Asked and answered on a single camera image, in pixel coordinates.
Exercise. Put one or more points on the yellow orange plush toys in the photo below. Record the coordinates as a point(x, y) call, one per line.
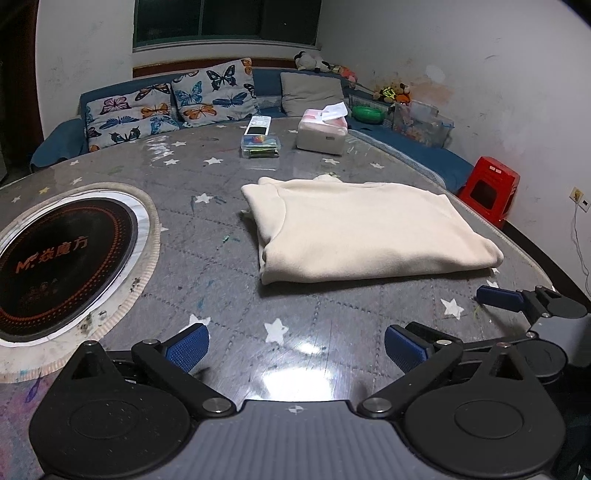
point(397, 92)

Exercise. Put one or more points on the white wall socket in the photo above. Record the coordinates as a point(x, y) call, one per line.
point(579, 198)

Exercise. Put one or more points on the clear plastic toy bin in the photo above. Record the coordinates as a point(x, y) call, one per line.
point(422, 123)

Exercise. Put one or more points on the clear box of cards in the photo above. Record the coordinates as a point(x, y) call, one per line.
point(260, 146)

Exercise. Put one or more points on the white remote control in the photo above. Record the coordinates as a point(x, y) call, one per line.
point(258, 126)

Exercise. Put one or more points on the red plastic stool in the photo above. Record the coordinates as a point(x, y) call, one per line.
point(490, 190)

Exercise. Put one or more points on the green bowl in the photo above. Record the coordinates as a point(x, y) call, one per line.
point(368, 114)

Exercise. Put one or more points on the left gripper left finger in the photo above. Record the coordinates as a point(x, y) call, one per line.
point(167, 365)

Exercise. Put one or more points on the butterfly pillow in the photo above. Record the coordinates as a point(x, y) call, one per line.
point(126, 117)
point(223, 92)

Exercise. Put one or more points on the dark window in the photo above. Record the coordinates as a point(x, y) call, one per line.
point(169, 21)

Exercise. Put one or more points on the pink white tissue box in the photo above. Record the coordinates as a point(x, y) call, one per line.
point(323, 131)

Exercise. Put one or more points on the grey star tablecloth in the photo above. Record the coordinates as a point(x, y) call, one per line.
point(295, 343)

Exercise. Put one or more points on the round black induction cooker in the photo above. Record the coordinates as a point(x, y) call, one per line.
point(72, 267)

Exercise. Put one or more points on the right butterfly pillow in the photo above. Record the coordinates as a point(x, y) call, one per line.
point(223, 92)

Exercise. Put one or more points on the grey cushion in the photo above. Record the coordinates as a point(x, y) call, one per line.
point(300, 92)

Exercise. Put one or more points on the cream garment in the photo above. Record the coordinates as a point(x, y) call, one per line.
point(323, 229)

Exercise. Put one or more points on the left butterfly pillow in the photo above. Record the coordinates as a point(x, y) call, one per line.
point(126, 117)

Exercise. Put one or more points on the black white plush toy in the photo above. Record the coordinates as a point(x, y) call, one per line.
point(304, 61)

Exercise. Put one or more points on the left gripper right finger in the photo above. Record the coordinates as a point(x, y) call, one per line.
point(424, 355)

